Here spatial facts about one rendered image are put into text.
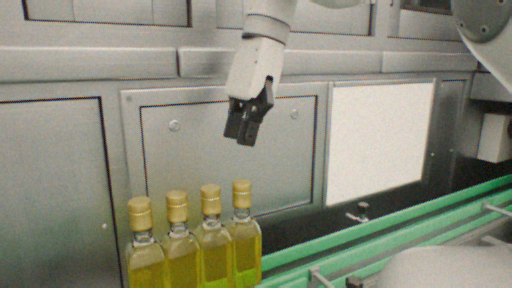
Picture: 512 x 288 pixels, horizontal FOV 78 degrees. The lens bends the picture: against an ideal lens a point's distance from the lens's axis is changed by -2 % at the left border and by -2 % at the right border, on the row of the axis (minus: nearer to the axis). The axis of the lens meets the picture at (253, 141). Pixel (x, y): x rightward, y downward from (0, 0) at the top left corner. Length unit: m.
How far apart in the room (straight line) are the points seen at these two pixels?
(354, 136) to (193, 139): 0.44
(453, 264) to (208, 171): 0.54
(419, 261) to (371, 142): 0.75
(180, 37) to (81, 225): 0.41
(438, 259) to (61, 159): 0.59
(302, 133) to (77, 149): 0.48
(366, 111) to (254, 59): 0.48
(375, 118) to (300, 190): 0.29
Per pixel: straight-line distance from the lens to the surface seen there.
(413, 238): 0.93
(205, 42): 0.67
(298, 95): 0.75
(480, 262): 0.23
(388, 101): 0.97
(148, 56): 0.62
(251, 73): 0.50
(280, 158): 0.76
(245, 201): 0.57
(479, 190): 1.32
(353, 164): 0.92
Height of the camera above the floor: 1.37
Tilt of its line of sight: 14 degrees down
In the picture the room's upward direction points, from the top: straight up
